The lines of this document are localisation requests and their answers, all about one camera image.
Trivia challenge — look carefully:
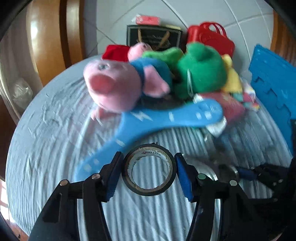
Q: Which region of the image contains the green plush frog cape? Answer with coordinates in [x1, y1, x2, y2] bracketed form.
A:
[142, 42, 227, 100]

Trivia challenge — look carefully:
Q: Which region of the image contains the pink pig plush blue shirt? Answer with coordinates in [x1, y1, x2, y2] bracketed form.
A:
[83, 57, 173, 120]

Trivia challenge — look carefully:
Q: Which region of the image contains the dark green gift box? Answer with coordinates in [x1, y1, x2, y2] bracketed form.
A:
[126, 25, 183, 51]

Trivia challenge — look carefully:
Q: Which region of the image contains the light blue striped bedsheet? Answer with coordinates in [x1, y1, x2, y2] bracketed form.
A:
[6, 60, 292, 240]

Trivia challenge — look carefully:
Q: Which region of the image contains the red toy suitcase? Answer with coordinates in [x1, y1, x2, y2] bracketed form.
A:
[187, 22, 235, 57]

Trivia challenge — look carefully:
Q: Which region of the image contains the black tape roll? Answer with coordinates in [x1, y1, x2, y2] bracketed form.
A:
[121, 143, 177, 196]

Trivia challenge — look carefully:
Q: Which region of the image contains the pink small box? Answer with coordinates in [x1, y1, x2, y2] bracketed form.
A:
[135, 15, 161, 26]

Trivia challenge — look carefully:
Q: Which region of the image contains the red patterned packet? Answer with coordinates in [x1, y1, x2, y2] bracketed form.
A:
[195, 92, 245, 123]

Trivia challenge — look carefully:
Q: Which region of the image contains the pink pig plush red dress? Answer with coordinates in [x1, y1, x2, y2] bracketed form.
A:
[101, 42, 153, 63]

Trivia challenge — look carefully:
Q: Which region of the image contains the yellow duck plush green hood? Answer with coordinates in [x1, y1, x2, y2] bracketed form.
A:
[221, 54, 243, 93]

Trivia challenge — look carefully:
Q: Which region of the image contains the wooden headboard frame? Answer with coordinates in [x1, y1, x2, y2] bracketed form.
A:
[1, 1, 85, 180]

